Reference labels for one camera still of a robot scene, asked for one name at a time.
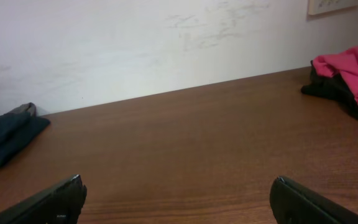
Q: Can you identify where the navy garment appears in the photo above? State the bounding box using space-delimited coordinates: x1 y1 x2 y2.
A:
0 111 50 168

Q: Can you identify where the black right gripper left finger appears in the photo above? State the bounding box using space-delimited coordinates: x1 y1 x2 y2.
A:
0 174 87 224

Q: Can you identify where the black crumpled garment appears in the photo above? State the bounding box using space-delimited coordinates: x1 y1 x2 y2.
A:
301 62 358 120

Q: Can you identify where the framed picture on wall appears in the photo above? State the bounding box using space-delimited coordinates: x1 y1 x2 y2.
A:
308 0 358 16

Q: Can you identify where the grey garment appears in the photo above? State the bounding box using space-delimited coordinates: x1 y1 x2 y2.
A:
9 103 37 116

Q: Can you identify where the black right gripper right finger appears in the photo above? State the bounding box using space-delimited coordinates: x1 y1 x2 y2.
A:
270 176 358 224

